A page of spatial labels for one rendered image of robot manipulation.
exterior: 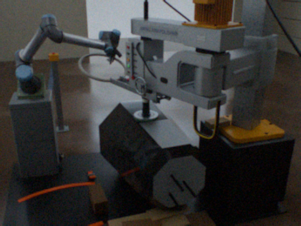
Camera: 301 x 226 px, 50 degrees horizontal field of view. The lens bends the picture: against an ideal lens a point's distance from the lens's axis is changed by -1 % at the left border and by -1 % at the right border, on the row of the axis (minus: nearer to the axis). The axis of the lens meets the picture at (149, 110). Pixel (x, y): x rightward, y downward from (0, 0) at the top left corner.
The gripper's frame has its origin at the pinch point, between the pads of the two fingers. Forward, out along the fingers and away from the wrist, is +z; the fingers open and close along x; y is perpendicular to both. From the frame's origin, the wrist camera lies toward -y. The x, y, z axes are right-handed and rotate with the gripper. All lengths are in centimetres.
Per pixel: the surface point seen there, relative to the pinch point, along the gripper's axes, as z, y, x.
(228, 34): -108, -100, 87
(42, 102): 35, 39, 63
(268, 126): -25, -163, 31
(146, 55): -58, -49, 60
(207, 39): -101, -90, 90
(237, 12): 119, -87, -738
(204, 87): -70, -100, 91
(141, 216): 40, -97, 124
